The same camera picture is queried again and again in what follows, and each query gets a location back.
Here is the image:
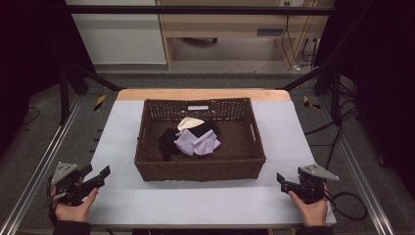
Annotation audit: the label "pale blue table mat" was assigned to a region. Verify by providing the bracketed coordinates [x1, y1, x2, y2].
[87, 99, 338, 228]

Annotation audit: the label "black upright frame post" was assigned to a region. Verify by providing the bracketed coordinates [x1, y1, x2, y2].
[330, 69, 343, 127]
[59, 61, 70, 125]

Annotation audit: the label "person's left hand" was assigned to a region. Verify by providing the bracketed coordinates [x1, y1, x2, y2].
[53, 187, 99, 224]

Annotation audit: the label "yellow black tape strip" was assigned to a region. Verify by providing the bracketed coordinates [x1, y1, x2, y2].
[302, 95, 322, 111]
[93, 94, 108, 113]

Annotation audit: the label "black cloth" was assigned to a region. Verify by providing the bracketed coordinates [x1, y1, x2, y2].
[158, 127, 181, 163]
[189, 119, 221, 138]

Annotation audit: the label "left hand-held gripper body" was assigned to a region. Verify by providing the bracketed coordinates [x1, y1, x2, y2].
[50, 162, 99, 207]

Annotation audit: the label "light wooden desk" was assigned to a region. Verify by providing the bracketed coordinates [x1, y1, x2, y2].
[156, 0, 336, 71]

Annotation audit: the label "cables under wooden desk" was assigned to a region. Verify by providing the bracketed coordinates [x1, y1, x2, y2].
[280, 1, 320, 71]

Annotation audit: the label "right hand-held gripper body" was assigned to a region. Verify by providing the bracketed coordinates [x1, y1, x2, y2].
[297, 164, 341, 205]

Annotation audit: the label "white cabinet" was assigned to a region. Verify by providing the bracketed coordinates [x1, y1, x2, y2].
[65, 0, 167, 66]

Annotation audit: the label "brown wicker basket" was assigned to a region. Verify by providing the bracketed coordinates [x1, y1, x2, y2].
[133, 97, 267, 183]

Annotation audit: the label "black curtain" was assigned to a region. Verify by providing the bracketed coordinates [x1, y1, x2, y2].
[0, 0, 96, 155]
[313, 0, 415, 191]

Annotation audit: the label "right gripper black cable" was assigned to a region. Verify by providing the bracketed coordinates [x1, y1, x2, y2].
[324, 189, 369, 221]

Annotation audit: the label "cream cloth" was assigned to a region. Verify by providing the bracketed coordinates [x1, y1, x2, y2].
[176, 117, 206, 132]

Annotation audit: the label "aluminium floor rail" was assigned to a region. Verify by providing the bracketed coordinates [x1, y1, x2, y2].
[317, 95, 396, 235]
[0, 94, 84, 235]

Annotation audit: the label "lavender cloth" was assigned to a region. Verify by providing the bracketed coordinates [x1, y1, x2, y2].
[173, 128, 199, 157]
[192, 129, 222, 157]

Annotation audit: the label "black floor cables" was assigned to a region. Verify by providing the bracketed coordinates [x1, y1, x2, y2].
[303, 82, 360, 171]

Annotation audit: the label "person's right hand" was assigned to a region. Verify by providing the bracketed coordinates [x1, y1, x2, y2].
[287, 190, 329, 228]

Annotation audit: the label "black horizontal frame bar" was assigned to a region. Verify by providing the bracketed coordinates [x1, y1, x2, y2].
[64, 4, 338, 17]

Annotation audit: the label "black diagonal frame strut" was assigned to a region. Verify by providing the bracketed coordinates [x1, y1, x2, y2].
[278, 66, 328, 92]
[69, 63, 124, 93]

